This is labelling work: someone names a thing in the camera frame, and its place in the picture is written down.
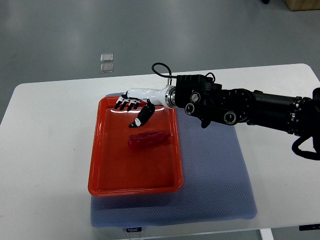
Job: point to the white robotic hand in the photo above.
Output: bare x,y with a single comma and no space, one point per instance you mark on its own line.
148,99

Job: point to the red pepper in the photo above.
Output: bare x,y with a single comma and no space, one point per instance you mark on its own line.
147,139

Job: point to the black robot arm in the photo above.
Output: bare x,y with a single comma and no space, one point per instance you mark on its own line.
206,100

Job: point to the red plastic tray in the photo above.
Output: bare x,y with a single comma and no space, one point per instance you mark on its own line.
116,169

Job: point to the upper floor plate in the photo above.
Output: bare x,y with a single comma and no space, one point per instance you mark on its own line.
106,57

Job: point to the blue grey mat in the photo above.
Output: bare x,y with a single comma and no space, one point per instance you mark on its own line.
216,185

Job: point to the black mat label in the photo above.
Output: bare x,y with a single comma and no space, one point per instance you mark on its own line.
133,229

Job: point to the white table leg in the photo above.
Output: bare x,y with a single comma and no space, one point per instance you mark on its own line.
266,234

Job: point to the cardboard box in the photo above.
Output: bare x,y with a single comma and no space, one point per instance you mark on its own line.
303,5

